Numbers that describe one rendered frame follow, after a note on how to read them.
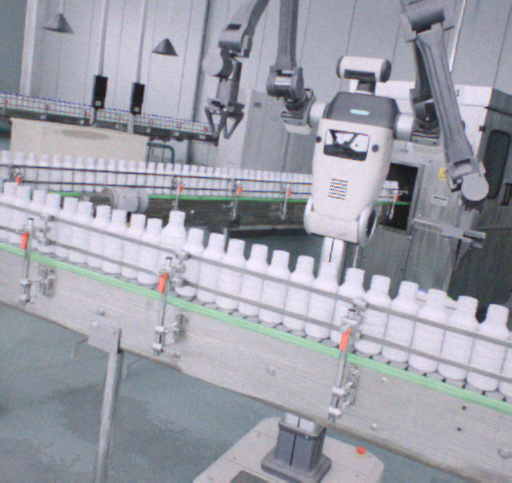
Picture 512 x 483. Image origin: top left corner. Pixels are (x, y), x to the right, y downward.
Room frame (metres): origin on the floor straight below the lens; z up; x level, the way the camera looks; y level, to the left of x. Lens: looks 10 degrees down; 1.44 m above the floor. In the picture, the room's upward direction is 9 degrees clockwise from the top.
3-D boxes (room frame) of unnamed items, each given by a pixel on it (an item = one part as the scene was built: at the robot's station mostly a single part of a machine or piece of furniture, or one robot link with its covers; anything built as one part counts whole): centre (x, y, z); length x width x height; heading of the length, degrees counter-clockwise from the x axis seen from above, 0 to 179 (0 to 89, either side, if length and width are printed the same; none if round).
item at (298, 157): (8.45, -0.39, 0.96); 0.82 x 0.50 x 1.91; 137
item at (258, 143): (7.79, 0.23, 0.96); 0.82 x 0.50 x 1.91; 137
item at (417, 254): (5.55, -1.65, 1.00); 1.60 x 1.30 x 2.00; 137
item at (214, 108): (1.56, 0.14, 1.44); 0.07 x 0.07 x 0.09; 65
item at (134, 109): (7.71, 1.82, 1.55); 0.17 x 0.15 x 0.42; 137
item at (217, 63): (1.54, 0.15, 1.61); 0.12 x 0.09 x 0.12; 156
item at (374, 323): (1.21, -0.28, 1.08); 0.06 x 0.06 x 0.17
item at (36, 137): (5.55, 1.78, 0.59); 1.10 x 0.62 x 1.18; 137
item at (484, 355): (1.11, -0.50, 1.08); 0.06 x 0.06 x 0.17
